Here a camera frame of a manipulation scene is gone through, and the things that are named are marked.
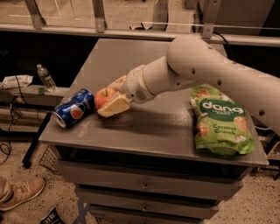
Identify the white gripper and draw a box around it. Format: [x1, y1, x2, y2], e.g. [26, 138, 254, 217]
[97, 65, 156, 117]

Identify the red apple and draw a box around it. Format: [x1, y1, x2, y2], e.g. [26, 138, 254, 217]
[94, 87, 116, 109]

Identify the blue pepsi can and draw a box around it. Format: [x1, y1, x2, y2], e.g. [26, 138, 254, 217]
[53, 88, 95, 128]

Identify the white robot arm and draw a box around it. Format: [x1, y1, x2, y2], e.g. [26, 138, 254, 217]
[98, 35, 280, 134]

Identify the grey drawer cabinet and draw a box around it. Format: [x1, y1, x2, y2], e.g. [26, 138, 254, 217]
[38, 38, 270, 224]

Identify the clear plastic water bottle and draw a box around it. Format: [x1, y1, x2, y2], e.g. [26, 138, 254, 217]
[37, 64, 57, 92]

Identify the low side bench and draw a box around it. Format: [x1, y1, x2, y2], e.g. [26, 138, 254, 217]
[0, 85, 69, 169]

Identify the green dang chips bag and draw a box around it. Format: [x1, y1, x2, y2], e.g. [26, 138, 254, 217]
[190, 86, 255, 157]

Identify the white crumpled cloth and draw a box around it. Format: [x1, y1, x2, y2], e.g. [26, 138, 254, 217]
[1, 74, 33, 89]

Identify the black snack bag on floor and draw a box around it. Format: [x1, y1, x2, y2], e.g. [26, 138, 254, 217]
[40, 207, 66, 224]

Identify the tan shoe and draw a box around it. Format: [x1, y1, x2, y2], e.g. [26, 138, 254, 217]
[0, 177, 46, 212]

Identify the wire mesh basket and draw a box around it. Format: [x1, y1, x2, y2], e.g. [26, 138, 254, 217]
[38, 146, 60, 176]

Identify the black cable on floor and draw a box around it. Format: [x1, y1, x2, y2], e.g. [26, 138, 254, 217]
[0, 74, 29, 165]

